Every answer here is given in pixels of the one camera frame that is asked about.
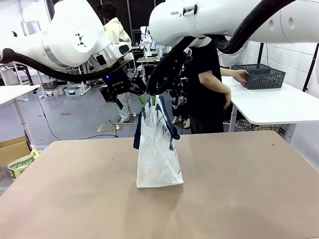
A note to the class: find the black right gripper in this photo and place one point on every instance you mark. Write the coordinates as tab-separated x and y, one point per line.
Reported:
167	79

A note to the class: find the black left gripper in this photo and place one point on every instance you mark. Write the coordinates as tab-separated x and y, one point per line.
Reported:
118	83

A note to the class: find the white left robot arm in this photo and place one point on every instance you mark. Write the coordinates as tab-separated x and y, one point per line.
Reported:
62	37

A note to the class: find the person's right forearm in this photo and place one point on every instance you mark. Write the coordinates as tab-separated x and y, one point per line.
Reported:
214	83

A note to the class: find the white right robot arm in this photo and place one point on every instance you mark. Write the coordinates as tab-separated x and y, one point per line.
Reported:
224	17

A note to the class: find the person's left forearm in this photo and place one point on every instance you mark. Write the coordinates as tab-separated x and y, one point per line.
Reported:
228	72

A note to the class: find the person's right hand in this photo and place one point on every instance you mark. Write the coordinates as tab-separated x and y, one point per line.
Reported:
227	99

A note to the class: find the person's left hand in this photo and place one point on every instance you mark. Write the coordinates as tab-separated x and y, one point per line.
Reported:
240	77

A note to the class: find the dark background table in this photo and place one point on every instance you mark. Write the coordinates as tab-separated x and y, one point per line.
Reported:
147	62

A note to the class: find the metal floor plate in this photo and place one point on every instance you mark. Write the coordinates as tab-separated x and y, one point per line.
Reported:
109	127

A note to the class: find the clear storage bin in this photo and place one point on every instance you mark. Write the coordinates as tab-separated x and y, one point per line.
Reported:
73	90

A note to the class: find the person in black t-shirt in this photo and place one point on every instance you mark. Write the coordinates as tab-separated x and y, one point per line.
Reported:
207	99

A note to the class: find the small white background robot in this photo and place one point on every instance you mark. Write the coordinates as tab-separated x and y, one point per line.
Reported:
144	39

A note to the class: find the mannequin with beige jacket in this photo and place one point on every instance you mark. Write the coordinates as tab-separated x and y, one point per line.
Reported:
117	27

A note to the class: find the white table with round leg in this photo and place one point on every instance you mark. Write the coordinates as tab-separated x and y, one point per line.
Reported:
15	92

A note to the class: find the large white side table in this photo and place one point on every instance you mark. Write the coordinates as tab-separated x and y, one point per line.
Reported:
269	104

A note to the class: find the cardboard box with papers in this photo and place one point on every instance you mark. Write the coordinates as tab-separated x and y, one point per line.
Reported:
21	164

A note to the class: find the brown cardboard box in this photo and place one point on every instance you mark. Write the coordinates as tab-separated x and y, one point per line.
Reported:
12	152

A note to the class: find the slanted black stand pole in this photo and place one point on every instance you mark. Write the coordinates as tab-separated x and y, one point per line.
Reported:
311	64

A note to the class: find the framed wall board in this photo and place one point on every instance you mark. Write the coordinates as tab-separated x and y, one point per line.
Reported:
30	27

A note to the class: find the black camera on stand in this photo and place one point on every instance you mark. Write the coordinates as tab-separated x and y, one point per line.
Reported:
14	33

